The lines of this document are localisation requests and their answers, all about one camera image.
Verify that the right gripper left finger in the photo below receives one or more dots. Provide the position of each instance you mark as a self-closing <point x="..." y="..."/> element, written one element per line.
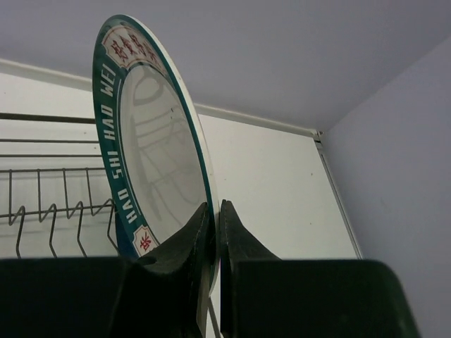
<point x="165" y="292"/>

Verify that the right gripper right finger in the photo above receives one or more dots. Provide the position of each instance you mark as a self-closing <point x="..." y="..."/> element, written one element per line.
<point x="237" y="244"/>

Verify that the white plate teal lettered rim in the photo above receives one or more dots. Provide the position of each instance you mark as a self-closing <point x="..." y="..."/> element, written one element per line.
<point x="150" y="136"/>

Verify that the wire dish rack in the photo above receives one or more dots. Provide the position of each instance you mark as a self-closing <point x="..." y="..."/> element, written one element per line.
<point x="55" y="198"/>

